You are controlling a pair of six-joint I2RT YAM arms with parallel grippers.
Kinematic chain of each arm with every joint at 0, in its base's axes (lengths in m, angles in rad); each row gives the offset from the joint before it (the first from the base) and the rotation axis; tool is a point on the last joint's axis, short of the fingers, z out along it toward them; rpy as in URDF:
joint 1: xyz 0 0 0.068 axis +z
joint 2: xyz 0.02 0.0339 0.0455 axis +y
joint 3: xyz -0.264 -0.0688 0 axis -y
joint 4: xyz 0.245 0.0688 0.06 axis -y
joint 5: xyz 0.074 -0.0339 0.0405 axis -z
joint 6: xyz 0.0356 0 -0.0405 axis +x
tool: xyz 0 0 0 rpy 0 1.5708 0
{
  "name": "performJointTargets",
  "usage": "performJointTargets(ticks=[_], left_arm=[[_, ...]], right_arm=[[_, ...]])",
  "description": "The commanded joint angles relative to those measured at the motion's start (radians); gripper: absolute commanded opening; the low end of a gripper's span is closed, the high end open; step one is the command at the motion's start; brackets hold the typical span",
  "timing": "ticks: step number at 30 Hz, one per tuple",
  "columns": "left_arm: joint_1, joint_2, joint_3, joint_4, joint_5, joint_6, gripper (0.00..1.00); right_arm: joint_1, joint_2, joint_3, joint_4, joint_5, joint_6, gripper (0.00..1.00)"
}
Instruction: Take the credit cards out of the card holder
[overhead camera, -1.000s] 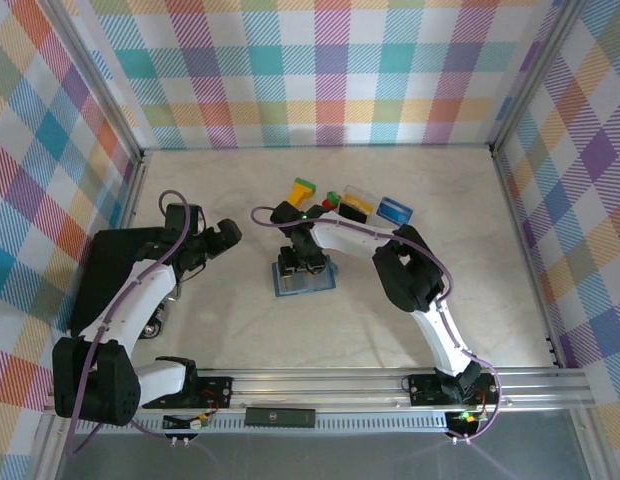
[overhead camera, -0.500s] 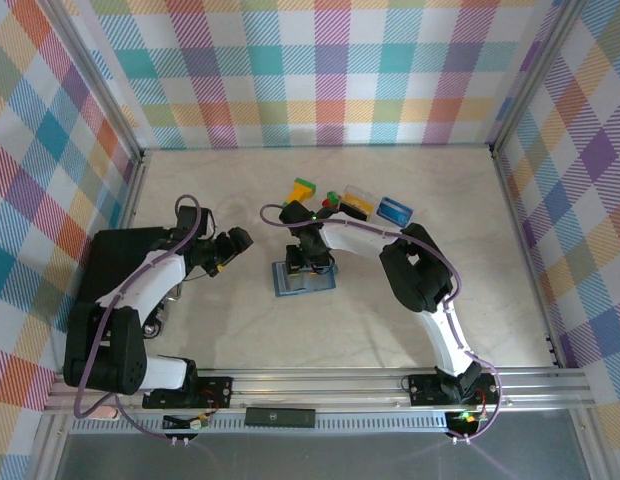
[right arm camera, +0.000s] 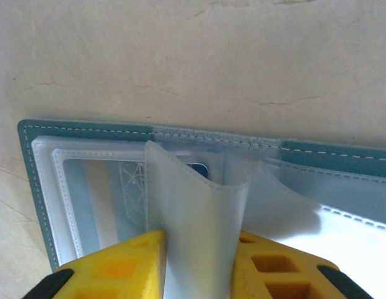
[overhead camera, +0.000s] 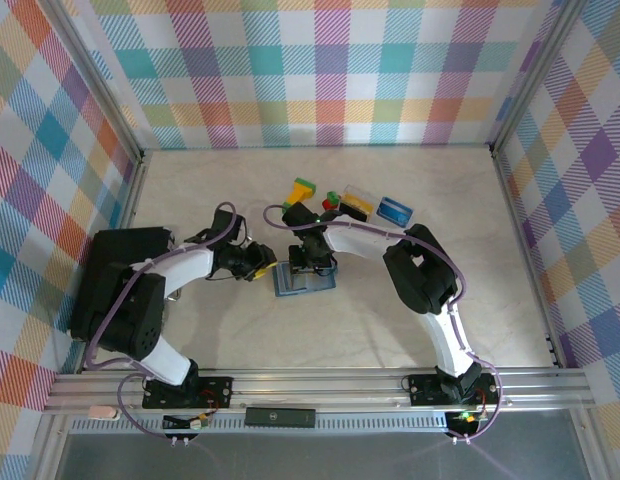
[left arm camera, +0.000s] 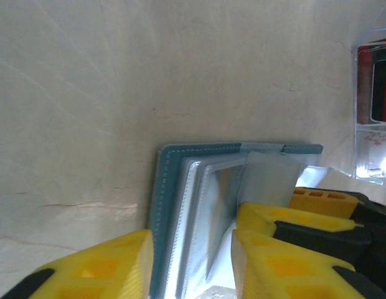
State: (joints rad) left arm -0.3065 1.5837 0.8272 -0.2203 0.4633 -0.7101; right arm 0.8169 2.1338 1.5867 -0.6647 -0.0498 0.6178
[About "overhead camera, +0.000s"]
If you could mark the black bar device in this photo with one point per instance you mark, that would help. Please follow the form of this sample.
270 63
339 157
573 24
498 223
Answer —
280 416

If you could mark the small black bracket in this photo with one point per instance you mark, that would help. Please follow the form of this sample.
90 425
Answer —
549 342

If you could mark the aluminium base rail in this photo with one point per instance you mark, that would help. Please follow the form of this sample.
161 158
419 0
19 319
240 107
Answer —
315 387

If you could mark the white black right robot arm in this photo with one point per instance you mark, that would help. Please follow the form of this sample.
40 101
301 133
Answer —
360 245

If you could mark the red green toy block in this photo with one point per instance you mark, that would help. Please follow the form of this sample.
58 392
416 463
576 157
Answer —
330 202

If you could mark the clear box with yellow contents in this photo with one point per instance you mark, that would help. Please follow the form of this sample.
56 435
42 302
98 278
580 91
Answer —
360 197

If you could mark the teal card holder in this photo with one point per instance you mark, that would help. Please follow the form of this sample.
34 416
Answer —
320 286

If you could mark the yellow green toy block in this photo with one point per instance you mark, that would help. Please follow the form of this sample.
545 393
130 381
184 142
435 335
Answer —
300 192

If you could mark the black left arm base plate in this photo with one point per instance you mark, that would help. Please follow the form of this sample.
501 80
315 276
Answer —
222 395

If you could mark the pink tag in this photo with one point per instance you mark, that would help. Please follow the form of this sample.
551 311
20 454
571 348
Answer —
102 412

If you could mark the aluminium frame post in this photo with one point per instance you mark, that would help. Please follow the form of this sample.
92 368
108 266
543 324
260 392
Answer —
532 75
96 75

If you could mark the small yellow green connector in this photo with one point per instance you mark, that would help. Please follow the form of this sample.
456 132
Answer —
197 424

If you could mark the aluminium floor rail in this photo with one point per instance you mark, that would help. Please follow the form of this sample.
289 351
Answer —
132 195
525 255
315 146

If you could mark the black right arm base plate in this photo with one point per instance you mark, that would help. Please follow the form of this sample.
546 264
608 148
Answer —
422 390

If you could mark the clear box with blue cards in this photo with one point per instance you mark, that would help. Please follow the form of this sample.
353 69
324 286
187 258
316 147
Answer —
396 211

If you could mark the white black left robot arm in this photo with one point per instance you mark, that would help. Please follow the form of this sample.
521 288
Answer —
190 265

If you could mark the black case with metal latches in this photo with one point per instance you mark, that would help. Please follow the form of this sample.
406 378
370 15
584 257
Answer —
120 245

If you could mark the black board with green light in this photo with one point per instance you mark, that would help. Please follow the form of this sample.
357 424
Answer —
465 417

